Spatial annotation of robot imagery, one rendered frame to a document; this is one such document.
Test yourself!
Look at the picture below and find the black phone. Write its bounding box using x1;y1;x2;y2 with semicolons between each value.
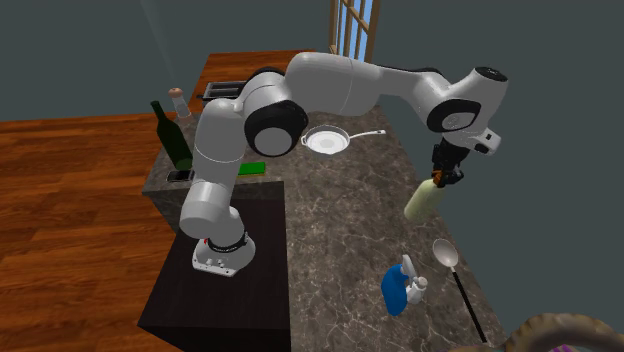
166;168;196;184

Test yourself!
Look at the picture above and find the pale green bottle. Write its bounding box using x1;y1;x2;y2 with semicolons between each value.
403;178;446;223

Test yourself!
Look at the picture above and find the green flat box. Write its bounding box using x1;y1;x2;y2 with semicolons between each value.
237;161;267;176

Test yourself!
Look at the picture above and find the silver ladle with black handle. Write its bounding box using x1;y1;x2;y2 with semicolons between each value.
432;238;489;345

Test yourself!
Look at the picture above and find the dark green wine bottle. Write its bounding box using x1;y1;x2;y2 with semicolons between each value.
149;100;194;172

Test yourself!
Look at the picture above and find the black robot stand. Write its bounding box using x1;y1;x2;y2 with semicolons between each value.
137;181;292;352

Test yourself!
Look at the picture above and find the wooden framed window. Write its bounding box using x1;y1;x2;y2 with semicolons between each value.
327;0;382;65

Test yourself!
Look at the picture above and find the clear shaker with brown cap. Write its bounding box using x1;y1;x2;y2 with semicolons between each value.
168;87;194;125

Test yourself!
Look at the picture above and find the black toaster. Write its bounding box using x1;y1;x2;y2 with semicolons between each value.
201;80;247;103

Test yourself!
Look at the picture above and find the blue spray bottle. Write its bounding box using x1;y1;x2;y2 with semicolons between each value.
380;254;429;318

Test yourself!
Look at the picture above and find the white frying pan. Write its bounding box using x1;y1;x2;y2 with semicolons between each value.
300;124;387;160

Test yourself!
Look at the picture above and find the brown woven basket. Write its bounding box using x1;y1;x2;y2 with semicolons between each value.
455;312;624;352

